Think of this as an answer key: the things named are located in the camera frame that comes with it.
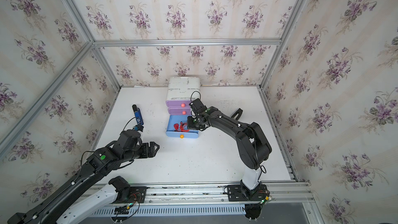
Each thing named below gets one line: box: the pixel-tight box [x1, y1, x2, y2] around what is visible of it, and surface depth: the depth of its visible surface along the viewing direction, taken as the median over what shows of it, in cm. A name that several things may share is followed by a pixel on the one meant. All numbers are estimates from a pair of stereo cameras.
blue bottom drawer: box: [165, 114, 200, 139], surface depth 94 cm
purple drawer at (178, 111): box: [167, 107, 192, 116], surface depth 92 cm
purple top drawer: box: [165, 100, 192, 108], surface depth 87 cm
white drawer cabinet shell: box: [166, 76, 201, 102], surface depth 92 cm
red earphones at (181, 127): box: [179, 121, 190, 133], surface depth 90 cm
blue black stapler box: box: [131, 104, 145, 125], surface depth 103 cm
